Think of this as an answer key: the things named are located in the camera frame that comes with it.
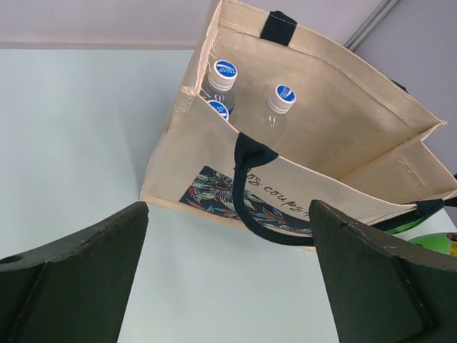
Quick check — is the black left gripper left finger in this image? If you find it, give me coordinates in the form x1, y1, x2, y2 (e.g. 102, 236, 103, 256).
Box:
1, 202, 149, 342

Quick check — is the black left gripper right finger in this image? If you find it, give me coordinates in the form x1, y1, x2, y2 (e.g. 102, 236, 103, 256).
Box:
309, 200, 456, 342

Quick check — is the beige canvas tote bag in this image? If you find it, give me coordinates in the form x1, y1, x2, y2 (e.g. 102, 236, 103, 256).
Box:
140, 1, 456, 246

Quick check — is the clear plastic bottle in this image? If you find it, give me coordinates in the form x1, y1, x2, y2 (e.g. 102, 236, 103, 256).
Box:
261, 84, 297, 148

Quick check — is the blue label water bottle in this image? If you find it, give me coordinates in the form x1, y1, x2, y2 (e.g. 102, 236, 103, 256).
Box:
200, 59, 238, 114

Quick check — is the green glass bottle right rear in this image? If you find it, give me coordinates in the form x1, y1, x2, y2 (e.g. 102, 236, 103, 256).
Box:
409, 232, 457, 257

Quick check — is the green glass bottle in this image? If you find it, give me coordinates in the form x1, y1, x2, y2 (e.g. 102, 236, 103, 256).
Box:
409, 232, 457, 257
386, 209, 449, 240

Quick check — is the green glass bottle right front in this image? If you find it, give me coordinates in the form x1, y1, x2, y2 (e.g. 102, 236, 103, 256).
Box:
386, 209, 449, 240

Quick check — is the aluminium frame rail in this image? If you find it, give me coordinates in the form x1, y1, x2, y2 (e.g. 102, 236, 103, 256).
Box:
343, 0, 402, 52

